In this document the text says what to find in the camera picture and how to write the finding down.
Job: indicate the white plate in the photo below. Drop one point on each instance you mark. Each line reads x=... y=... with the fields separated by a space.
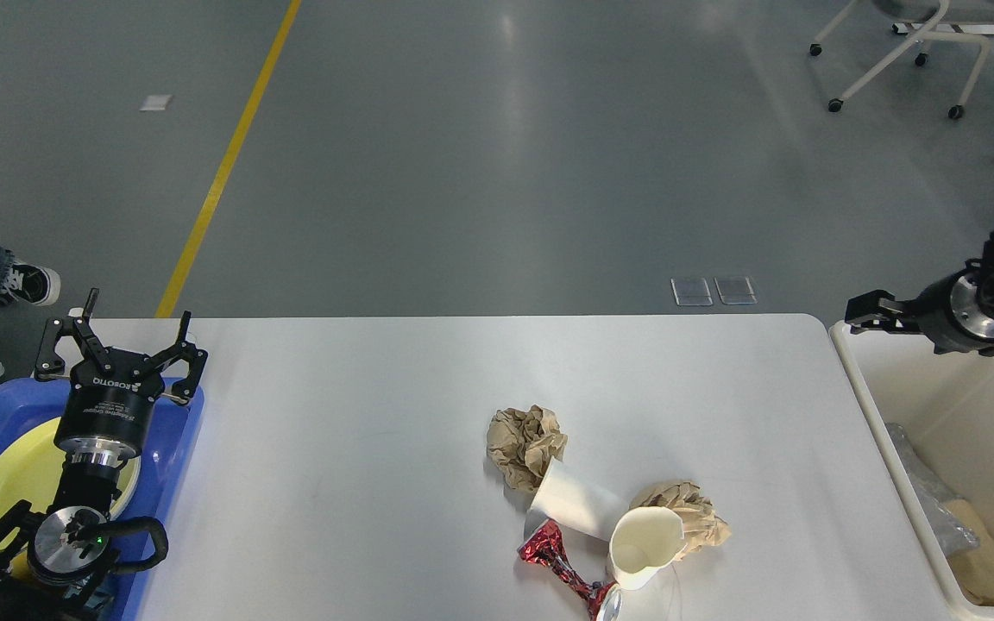
x=127 y=479

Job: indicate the crushed white paper cup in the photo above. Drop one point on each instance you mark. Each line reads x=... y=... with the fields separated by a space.
x=645 y=541

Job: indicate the black white sneaker far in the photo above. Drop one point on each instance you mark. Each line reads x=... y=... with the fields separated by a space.
x=31 y=284

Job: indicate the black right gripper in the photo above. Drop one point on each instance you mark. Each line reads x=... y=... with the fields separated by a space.
x=947 y=312

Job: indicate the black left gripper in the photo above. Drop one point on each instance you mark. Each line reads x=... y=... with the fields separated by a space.
x=109 y=410

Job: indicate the brown paper bag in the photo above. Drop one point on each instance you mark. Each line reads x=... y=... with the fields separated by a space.
x=973 y=569

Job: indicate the white rolling chair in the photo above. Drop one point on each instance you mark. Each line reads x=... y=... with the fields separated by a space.
x=928 y=22

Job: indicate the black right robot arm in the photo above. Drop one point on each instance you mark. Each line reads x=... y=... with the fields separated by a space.
x=984 y=266

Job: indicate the red foil wrapper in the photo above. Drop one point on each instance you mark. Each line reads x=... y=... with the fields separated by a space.
x=545 y=548

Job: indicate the crumpled brown paper ball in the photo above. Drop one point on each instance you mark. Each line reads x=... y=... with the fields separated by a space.
x=523 y=443

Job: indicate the beige plastic bin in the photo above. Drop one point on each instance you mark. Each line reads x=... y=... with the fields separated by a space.
x=946 y=405

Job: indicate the yellow plastic plate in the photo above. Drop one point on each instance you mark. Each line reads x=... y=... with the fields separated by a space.
x=30 y=470

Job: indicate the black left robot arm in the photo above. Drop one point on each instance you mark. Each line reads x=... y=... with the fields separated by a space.
x=27 y=591

